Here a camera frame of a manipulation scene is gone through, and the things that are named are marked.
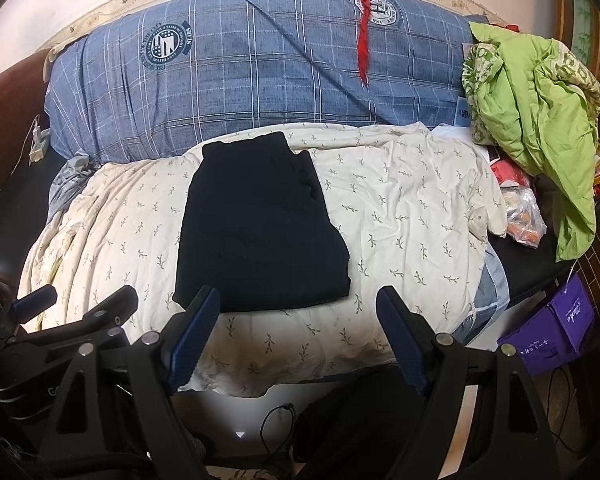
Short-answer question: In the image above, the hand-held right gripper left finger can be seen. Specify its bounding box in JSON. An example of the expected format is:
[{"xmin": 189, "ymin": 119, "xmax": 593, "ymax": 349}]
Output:
[{"xmin": 41, "ymin": 285, "xmax": 223, "ymax": 480}]

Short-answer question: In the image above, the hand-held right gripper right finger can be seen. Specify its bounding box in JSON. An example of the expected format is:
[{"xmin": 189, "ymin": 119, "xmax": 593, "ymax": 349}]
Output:
[{"xmin": 375, "ymin": 285, "xmax": 552, "ymax": 480}]

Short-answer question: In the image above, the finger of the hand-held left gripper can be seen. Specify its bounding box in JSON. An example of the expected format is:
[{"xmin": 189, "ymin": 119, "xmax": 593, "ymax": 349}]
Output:
[
  {"xmin": 0, "ymin": 284, "xmax": 58, "ymax": 341},
  {"xmin": 44, "ymin": 285, "xmax": 140, "ymax": 357}
]

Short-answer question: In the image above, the black zip jacket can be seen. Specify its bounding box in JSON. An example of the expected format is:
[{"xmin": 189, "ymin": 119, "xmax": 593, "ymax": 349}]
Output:
[{"xmin": 172, "ymin": 131, "xmax": 352, "ymax": 313}]

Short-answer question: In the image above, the light blue cloth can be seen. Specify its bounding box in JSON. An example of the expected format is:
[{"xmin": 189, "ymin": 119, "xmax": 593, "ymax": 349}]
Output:
[{"xmin": 452, "ymin": 255, "xmax": 511, "ymax": 348}]

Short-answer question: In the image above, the grey cloth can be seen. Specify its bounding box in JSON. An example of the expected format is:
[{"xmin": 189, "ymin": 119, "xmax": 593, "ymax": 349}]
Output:
[{"xmin": 47, "ymin": 150, "xmax": 101, "ymax": 226}]

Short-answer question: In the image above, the white leaf-print blanket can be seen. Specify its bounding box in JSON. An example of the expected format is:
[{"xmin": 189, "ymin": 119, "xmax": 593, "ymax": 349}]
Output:
[{"xmin": 17, "ymin": 122, "xmax": 508, "ymax": 398}]

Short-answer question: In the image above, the purple bag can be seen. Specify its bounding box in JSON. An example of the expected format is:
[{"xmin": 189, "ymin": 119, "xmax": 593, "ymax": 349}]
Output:
[{"xmin": 496, "ymin": 272, "xmax": 597, "ymax": 376}]

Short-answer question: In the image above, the clear plastic bag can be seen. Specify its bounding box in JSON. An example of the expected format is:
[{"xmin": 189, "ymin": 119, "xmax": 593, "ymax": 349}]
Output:
[{"xmin": 500, "ymin": 185, "xmax": 548, "ymax": 250}]

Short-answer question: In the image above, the red packet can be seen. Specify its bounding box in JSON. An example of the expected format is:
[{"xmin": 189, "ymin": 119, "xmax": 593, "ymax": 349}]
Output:
[{"xmin": 490, "ymin": 155, "xmax": 531, "ymax": 186}]

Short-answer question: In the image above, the green quilted blanket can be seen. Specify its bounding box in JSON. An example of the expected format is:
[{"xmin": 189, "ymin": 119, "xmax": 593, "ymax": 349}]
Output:
[{"xmin": 461, "ymin": 21, "xmax": 600, "ymax": 262}]

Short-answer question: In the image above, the blue plaid quilt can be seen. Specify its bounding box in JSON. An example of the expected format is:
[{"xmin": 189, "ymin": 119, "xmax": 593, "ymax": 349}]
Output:
[{"xmin": 44, "ymin": 0, "xmax": 491, "ymax": 166}]

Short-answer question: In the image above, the wooden framed glass door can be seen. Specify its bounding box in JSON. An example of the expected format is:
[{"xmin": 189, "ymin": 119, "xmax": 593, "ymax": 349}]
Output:
[{"xmin": 550, "ymin": 0, "xmax": 600, "ymax": 111}]

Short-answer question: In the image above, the black floor cable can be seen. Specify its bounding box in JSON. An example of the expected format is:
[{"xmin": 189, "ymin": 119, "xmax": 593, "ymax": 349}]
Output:
[{"xmin": 259, "ymin": 404, "xmax": 297, "ymax": 480}]

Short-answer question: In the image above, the red strap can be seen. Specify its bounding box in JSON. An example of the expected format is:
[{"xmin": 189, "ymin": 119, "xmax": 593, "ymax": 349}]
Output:
[{"xmin": 306, "ymin": 0, "xmax": 373, "ymax": 86}]

